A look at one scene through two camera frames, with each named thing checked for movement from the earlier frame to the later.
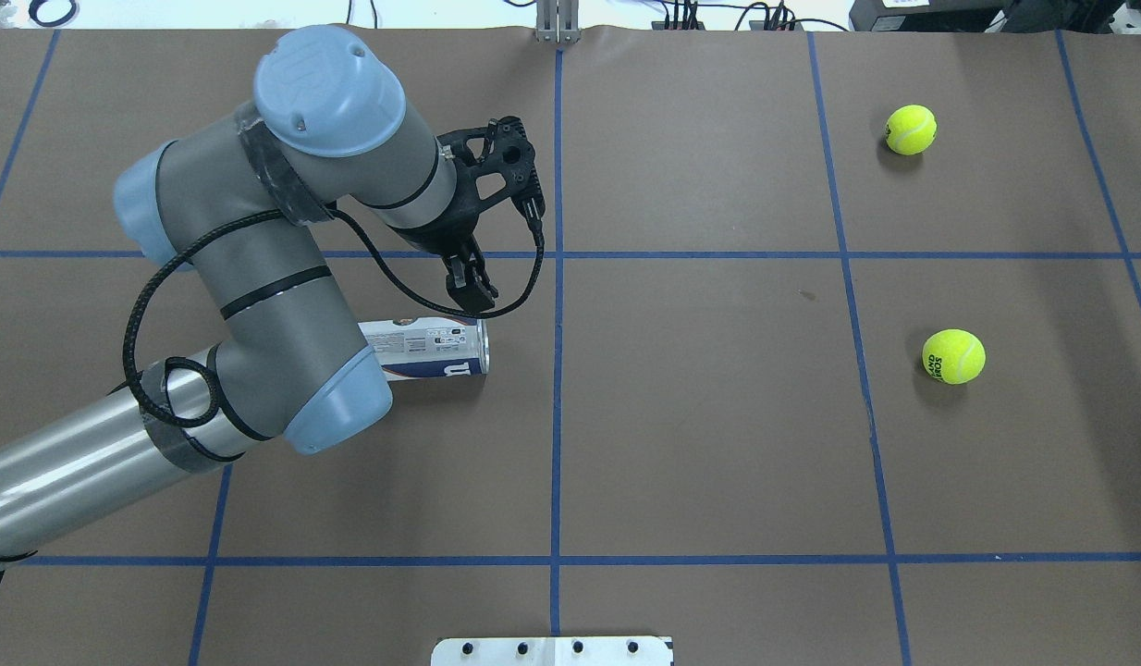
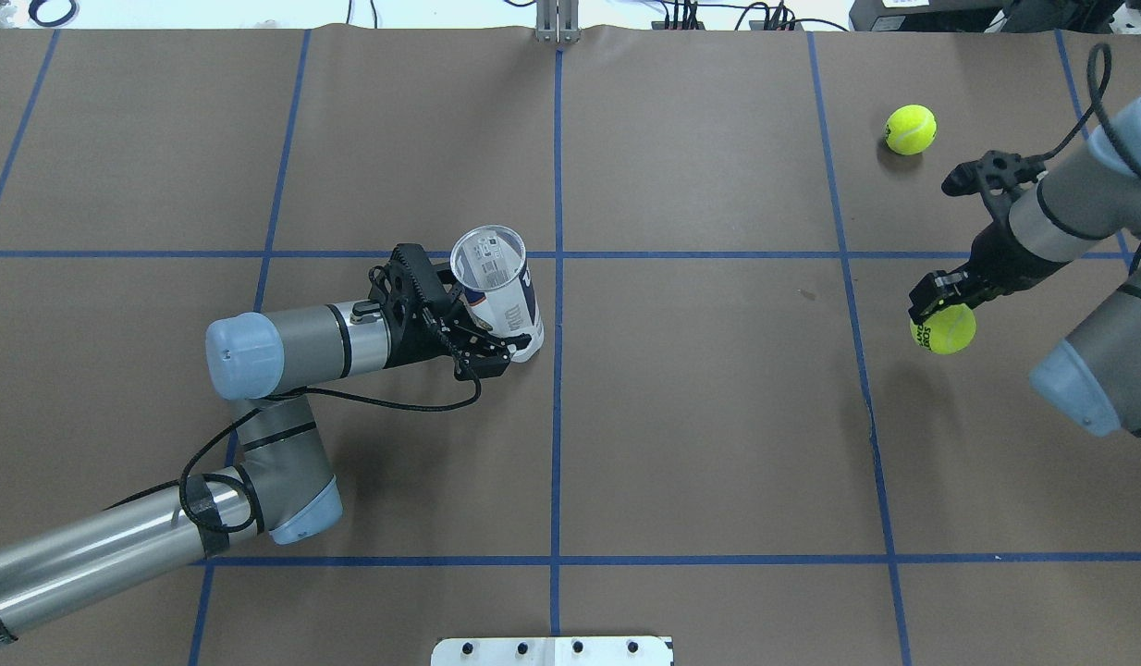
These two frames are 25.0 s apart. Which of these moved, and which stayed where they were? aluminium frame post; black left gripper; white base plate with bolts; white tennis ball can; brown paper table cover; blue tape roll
Moved: white tennis ball can; black left gripper
Stayed: aluminium frame post; white base plate with bolts; blue tape roll; brown paper table cover
